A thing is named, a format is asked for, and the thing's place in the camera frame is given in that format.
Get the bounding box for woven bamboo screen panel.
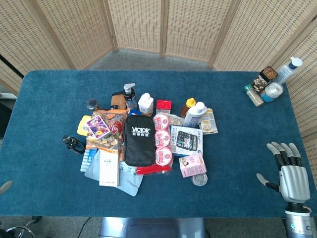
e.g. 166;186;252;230
103;0;166;58
0;0;76;97
33;0;118;70
272;22;317;176
209;0;317;73
162;0;243;68

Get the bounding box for blue carpet table cover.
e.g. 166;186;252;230
0;70;317;219

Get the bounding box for pink lidded cup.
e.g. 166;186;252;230
154;129;171;148
153;113;171;130

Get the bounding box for beige clear packet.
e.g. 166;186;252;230
169;114;185;127

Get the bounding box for clear jar of nuts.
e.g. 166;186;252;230
251;74;268;93

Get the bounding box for metal chair base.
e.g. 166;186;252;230
0;215;43;238

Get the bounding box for small white bottle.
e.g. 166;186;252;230
137;93;155;117

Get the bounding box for red flat packet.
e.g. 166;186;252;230
136;165;173;176

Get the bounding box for light blue packet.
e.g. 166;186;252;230
79;148;98;173

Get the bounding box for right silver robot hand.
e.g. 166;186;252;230
256;141;312;204

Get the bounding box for black Victor pouch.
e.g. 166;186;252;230
123;114;157;167

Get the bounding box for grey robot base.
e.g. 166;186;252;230
99;217;207;238

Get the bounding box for red and white box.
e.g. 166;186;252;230
156;99;172;116

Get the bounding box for dark pump dispenser bottle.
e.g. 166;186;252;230
123;83;138;111

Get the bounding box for yellow printed sachet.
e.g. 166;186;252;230
199;108;219;135

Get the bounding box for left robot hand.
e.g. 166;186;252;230
0;180;13;195

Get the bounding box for calculator box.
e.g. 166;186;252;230
169;124;204;157

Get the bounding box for pink carton box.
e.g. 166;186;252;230
178;153;208;179

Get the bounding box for spice jar with green cap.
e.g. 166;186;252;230
243;83;265;108

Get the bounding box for light blue pouch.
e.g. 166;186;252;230
84;158;144;197

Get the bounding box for small dark lidded jar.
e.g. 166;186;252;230
86;99;101;112

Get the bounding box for blue jar with white lid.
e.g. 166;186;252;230
260;82;284;103

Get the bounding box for pink round snack packs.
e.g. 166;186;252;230
155;146;173;166

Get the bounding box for tall white carton box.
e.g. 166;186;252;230
99;148;120;187

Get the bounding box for honey bottle with yellow cap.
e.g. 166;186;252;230
180;98;196;119

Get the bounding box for purple card pack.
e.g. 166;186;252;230
86;115;111;140

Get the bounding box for orange snack bag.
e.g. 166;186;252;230
85;109;129;152

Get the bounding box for black floor cable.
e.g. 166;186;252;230
80;217;92;238

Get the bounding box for dark glass bottle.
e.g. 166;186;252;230
62;134;86;155

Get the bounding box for brown square tin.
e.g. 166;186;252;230
259;66;279;82

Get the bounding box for clear bottle with blue cap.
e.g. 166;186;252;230
275;56;304;85

